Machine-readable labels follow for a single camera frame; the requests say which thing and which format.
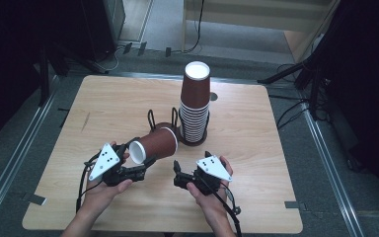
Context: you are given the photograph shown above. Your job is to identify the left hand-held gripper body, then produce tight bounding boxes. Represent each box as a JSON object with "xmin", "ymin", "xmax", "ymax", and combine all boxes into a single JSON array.
[{"xmin": 88, "ymin": 142, "xmax": 146, "ymax": 188}]

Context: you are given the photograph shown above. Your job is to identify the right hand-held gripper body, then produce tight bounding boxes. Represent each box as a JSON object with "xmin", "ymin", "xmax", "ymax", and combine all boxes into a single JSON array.
[{"xmin": 173, "ymin": 155, "xmax": 233, "ymax": 197}]

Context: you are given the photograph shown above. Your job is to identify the brown paper cup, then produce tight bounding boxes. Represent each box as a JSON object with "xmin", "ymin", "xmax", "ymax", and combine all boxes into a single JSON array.
[{"xmin": 128, "ymin": 125, "xmax": 180, "ymax": 165}]

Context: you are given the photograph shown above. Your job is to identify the black wire cup holder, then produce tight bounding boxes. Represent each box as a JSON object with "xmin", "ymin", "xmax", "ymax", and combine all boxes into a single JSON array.
[{"xmin": 146, "ymin": 107, "xmax": 209, "ymax": 148}]

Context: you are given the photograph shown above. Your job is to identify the stack of brown paper cups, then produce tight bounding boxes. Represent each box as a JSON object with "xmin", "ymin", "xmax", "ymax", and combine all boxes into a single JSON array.
[{"xmin": 179, "ymin": 60, "xmax": 212, "ymax": 144}]

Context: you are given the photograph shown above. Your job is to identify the person's left hand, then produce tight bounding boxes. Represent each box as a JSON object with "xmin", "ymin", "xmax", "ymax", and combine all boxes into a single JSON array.
[{"xmin": 82, "ymin": 141, "xmax": 134, "ymax": 215}]

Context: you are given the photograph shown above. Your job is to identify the person's right hand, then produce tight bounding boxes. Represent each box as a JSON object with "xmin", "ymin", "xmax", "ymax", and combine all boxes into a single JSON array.
[{"xmin": 186, "ymin": 156, "xmax": 235, "ymax": 221}]

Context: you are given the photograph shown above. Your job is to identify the grey tape strip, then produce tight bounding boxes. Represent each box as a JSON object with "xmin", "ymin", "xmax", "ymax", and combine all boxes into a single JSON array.
[
  {"xmin": 283, "ymin": 199, "xmax": 308, "ymax": 212},
  {"xmin": 22, "ymin": 193, "xmax": 48, "ymax": 206}
]

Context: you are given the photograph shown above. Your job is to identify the black metal stand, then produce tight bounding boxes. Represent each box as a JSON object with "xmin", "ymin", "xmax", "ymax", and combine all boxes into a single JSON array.
[
  {"xmin": 38, "ymin": 41, "xmax": 71, "ymax": 107},
  {"xmin": 257, "ymin": 53, "xmax": 329, "ymax": 121}
]

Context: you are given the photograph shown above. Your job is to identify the black cabinet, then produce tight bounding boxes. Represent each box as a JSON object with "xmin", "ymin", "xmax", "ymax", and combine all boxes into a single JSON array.
[{"xmin": 79, "ymin": 0, "xmax": 126, "ymax": 62}]

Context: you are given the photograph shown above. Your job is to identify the dark curtain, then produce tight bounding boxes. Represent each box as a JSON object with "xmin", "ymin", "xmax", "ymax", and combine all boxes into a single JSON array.
[
  {"xmin": 322, "ymin": 0, "xmax": 379, "ymax": 211},
  {"xmin": 0, "ymin": 0, "xmax": 83, "ymax": 152}
]

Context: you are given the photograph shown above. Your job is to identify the light wooden panel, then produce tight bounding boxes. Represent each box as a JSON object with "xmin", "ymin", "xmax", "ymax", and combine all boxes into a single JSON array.
[{"xmin": 182, "ymin": 0, "xmax": 341, "ymax": 64}]

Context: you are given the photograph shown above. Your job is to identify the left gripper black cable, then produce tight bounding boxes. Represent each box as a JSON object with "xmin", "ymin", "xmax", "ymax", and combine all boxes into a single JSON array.
[{"xmin": 75, "ymin": 152, "xmax": 105, "ymax": 214}]

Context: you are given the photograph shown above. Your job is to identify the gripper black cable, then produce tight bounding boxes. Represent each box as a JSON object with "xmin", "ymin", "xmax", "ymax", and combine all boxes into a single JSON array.
[
  {"xmin": 196, "ymin": 176, "xmax": 244, "ymax": 237},
  {"xmin": 75, "ymin": 152, "xmax": 105, "ymax": 214}
]

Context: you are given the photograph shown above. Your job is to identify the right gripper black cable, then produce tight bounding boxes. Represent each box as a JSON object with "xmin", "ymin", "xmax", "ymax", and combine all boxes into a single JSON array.
[{"xmin": 196, "ymin": 176, "xmax": 244, "ymax": 237}]

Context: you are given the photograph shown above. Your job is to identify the white floor cable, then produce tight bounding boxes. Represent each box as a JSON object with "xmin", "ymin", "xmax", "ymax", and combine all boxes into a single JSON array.
[{"xmin": 93, "ymin": 47, "xmax": 120, "ymax": 74}]

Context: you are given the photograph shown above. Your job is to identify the aluminium floor rail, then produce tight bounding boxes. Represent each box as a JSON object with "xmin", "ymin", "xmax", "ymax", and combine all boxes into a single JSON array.
[
  {"xmin": 0, "ymin": 74, "xmax": 61, "ymax": 229},
  {"xmin": 303, "ymin": 108, "xmax": 365, "ymax": 237}
]

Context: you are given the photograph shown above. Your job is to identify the black floor cables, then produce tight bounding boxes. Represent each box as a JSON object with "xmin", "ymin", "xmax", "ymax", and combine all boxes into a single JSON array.
[{"xmin": 268, "ymin": 93, "xmax": 311, "ymax": 130}]

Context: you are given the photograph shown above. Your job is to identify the black hanging cable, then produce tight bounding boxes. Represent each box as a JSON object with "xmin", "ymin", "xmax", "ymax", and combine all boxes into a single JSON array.
[{"xmin": 169, "ymin": 0, "xmax": 206, "ymax": 55}]

